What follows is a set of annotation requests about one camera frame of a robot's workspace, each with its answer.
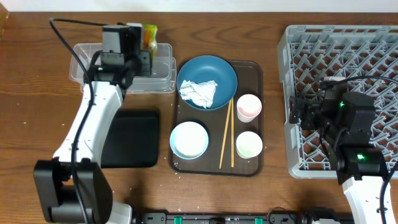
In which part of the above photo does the orange green snack wrapper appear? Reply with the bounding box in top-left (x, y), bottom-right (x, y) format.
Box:
top-left (142, 24), bottom-right (158, 58)

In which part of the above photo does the white cup pink inside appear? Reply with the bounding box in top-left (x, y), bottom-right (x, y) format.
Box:
top-left (236, 94), bottom-right (262, 123)

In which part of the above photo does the white cup green inside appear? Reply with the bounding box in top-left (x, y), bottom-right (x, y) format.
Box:
top-left (236, 131), bottom-right (263, 159)

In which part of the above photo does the white tissue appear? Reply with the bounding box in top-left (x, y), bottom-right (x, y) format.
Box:
top-left (179, 80), bottom-right (218, 109)

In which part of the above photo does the black rectangular tray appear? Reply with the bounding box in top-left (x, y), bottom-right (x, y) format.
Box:
top-left (101, 110), bottom-right (160, 169)

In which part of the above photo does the small light blue bowl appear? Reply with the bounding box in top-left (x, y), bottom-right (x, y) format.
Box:
top-left (169, 121), bottom-right (209, 160)

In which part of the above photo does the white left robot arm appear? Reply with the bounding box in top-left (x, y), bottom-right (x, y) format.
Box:
top-left (33, 23), bottom-right (157, 223)

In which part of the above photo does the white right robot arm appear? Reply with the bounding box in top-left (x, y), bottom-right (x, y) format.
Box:
top-left (289, 92), bottom-right (396, 223)

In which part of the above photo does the clear plastic waste bin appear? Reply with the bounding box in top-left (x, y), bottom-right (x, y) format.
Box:
top-left (73, 43), bottom-right (177, 94)

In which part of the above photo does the grey dishwasher rack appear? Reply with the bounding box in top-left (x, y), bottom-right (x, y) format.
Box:
top-left (277, 25), bottom-right (397, 169)

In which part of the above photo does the large blue plate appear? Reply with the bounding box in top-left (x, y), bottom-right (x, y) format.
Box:
top-left (176, 55), bottom-right (238, 110)

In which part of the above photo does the brown serving tray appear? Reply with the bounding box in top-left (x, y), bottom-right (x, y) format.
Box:
top-left (169, 60), bottom-right (263, 177)

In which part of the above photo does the right wooden chopstick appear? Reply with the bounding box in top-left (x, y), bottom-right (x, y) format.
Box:
top-left (230, 97), bottom-right (234, 168)

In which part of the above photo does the wooden chopstick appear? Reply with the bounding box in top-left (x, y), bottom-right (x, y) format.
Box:
top-left (230, 97), bottom-right (234, 168)
top-left (219, 99), bottom-right (233, 169)

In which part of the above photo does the left wooden chopstick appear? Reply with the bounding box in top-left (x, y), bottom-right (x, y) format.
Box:
top-left (219, 99), bottom-right (233, 169)

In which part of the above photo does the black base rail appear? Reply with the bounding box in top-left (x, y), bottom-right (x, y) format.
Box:
top-left (131, 207), bottom-right (354, 224)

